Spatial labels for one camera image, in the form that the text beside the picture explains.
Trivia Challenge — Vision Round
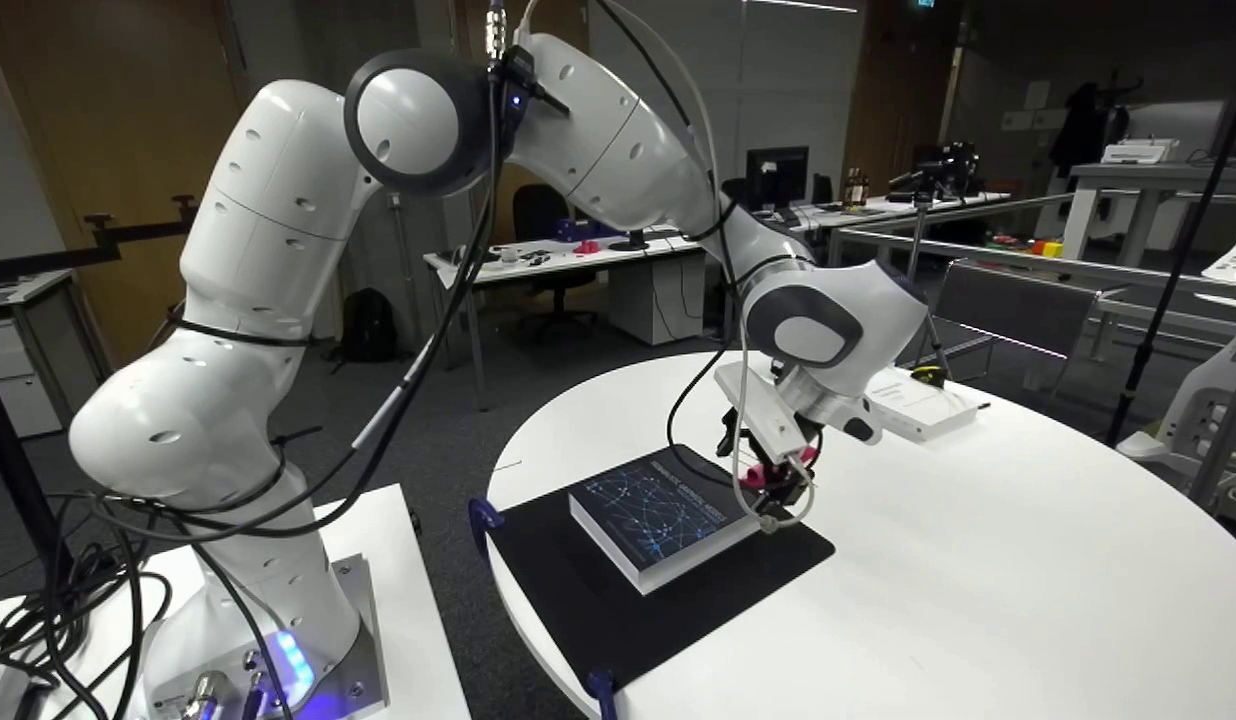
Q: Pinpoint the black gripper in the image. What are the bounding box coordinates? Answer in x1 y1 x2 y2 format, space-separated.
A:
715 405 829 528

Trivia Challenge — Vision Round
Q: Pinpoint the dark blue star-map book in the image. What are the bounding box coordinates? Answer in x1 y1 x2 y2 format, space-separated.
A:
565 448 762 600

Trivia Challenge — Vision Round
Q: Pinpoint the white robot base platform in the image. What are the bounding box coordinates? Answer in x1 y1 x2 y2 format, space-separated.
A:
0 482 476 720

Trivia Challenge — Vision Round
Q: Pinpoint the white flat book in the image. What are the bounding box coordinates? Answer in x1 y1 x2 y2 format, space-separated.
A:
859 366 984 448

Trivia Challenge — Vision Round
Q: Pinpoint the black rectangular mat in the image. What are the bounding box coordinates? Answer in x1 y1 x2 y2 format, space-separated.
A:
487 440 839 700

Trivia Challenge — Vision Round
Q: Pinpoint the blue clamp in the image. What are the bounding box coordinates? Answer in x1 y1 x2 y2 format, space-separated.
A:
464 496 506 551
578 667 625 720

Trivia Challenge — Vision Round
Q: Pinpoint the grey panel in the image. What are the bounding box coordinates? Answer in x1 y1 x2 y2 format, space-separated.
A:
927 256 1100 370

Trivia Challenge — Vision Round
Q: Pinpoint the black computer monitor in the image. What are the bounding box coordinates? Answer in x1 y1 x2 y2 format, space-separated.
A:
743 142 814 212

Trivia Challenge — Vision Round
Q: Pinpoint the black backpack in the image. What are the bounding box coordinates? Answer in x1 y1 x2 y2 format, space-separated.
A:
337 287 402 370

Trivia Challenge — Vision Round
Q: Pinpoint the black slanted boom pole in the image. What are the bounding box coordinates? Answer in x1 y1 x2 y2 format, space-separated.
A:
1102 52 1236 454

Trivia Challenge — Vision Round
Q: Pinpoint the grey metal frame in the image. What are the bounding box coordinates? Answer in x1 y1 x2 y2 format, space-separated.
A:
822 188 1236 405

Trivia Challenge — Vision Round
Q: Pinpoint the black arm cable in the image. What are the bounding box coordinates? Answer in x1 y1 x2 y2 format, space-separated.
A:
161 52 780 538

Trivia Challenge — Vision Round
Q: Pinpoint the black cable bundle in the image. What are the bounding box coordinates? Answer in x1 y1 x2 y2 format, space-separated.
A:
0 487 184 720

